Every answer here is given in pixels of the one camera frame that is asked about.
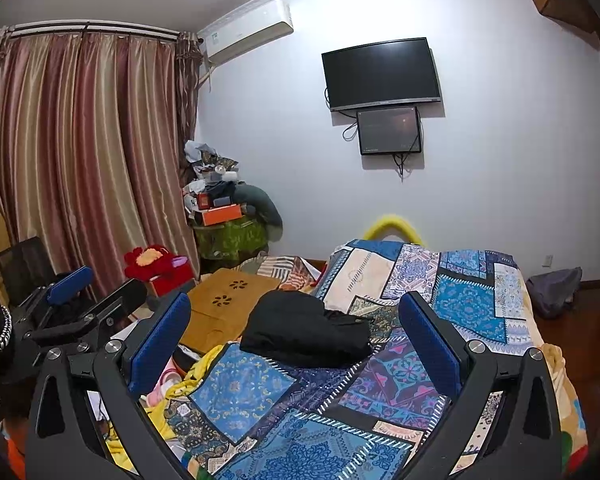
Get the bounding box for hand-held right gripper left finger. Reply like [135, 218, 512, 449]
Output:
[25, 291, 193, 480]

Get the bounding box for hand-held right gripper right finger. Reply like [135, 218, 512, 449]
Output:
[398, 291, 565, 480]

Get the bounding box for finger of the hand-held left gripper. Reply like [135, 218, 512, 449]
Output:
[27, 277, 148, 356]
[11, 266, 95, 333]

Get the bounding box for black zip jacket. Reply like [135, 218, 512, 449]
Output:
[240, 290, 373, 368]

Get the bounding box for black mesh chair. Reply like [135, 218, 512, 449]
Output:
[0, 236, 56, 306]

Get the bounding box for pink cloth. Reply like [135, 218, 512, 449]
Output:
[147, 360, 181, 406]

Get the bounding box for yellow cartoon blanket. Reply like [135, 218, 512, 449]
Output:
[105, 342, 226, 480]

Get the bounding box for red plush toy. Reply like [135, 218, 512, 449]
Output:
[124, 244, 181, 281]

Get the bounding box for red storage box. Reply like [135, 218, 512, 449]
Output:
[147, 260, 196, 301]

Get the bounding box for wooden lap desk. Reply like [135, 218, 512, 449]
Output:
[179, 267, 281, 356]

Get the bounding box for blue patchwork blanket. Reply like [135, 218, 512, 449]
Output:
[162, 240, 536, 480]

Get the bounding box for striped pink curtain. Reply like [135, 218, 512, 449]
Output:
[0, 30, 201, 306]

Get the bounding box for green cloth covered cabinet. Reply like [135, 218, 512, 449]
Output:
[192, 216, 271, 263]

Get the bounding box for yellow foam tube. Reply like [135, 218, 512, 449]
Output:
[362, 214, 423, 246]

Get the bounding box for grey bag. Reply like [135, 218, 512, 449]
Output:
[526, 266, 583, 320]

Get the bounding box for orange box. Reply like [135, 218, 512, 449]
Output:
[200, 203, 244, 227]

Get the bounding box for pile of clutter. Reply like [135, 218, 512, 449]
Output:
[182, 140, 243, 216]

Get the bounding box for small black monitor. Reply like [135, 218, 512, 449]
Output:
[356, 106, 423, 156]

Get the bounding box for white air conditioner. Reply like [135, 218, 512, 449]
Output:
[197, 0, 295, 66]

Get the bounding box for black monitor cables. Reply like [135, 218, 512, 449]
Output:
[390, 152, 413, 181]

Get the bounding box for curtain rail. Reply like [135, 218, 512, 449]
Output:
[0, 19, 201, 43]

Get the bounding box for black wall television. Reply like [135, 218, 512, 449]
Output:
[321, 37, 442, 112]

